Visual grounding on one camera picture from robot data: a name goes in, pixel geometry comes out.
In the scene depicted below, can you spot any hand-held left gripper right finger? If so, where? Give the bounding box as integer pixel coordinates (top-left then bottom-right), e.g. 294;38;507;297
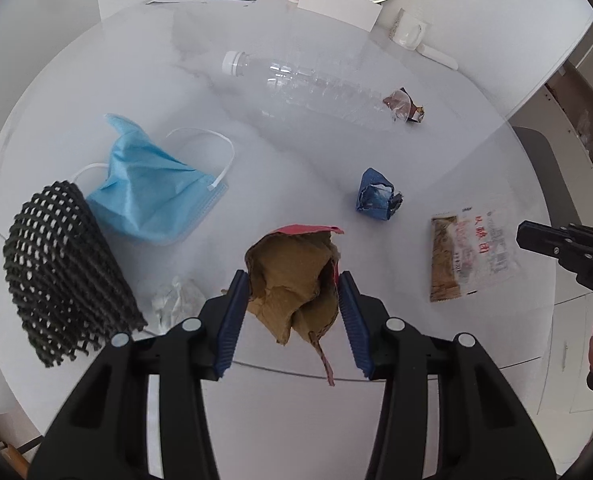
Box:
337;270;557;480

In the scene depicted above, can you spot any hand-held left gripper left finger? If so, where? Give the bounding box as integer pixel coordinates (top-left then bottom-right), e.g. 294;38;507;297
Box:
28;270;251;480

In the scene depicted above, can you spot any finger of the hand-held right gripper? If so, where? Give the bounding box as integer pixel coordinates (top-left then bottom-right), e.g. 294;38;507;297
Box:
515;220;593;267
559;224;593;257

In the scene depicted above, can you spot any torn brown cardboard piece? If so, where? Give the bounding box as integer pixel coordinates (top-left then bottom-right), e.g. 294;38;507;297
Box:
244;224;345;387

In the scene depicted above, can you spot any clear snack packet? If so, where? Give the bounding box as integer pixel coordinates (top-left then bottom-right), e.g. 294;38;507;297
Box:
430;205;525;303

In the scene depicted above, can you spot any crumpled clear plastic wrapper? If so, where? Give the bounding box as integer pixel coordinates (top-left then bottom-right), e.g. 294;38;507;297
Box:
150;276;204;333

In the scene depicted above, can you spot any brown wooden cabinet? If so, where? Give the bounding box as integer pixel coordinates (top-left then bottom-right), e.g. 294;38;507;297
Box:
544;62;593;167

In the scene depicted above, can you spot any crumpled blue foil wrapper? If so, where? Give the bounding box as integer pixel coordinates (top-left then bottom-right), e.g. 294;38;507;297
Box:
355;167;405;221

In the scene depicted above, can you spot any blue face mask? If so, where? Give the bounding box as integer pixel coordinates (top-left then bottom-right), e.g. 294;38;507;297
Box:
71;113;236;247

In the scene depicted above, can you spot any crumpled brown wrapper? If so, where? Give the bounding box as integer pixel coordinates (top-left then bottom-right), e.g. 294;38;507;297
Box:
383;87;426;124

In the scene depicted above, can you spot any black foam mesh net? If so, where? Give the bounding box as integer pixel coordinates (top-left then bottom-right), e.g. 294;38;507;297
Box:
4;180;148;368

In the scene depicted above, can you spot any clear plastic bottle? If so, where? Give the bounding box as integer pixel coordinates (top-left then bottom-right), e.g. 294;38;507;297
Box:
221;51;412;131

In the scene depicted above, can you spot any white cup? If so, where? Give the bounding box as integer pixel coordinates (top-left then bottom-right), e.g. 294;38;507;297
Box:
391;8;430;51

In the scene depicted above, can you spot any white rectangular box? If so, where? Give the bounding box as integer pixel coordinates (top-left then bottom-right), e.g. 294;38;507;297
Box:
296;0;383;32

